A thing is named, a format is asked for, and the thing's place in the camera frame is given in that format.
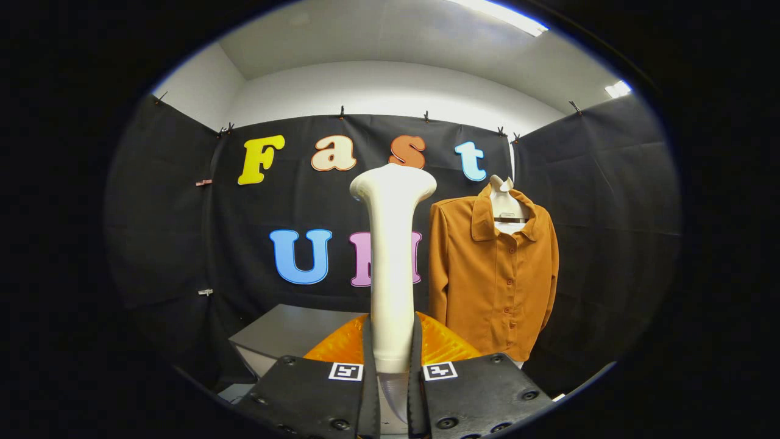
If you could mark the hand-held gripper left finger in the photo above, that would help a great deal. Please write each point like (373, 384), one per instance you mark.
(368, 402)

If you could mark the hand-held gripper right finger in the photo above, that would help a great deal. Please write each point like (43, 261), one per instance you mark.
(417, 402)

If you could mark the orange button shirt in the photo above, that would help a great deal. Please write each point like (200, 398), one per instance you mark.
(487, 292)

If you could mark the white clothes hanger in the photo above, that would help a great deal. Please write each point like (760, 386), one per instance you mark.
(509, 207)

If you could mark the grey drawer cabinet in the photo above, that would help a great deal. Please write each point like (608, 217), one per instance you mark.
(286, 332)

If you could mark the row of black cloth clips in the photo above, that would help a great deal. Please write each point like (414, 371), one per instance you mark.
(342, 113)

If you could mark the small ceiling light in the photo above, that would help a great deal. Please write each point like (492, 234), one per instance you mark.
(618, 89)

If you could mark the long ceiling light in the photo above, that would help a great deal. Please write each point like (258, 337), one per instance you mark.
(506, 17)

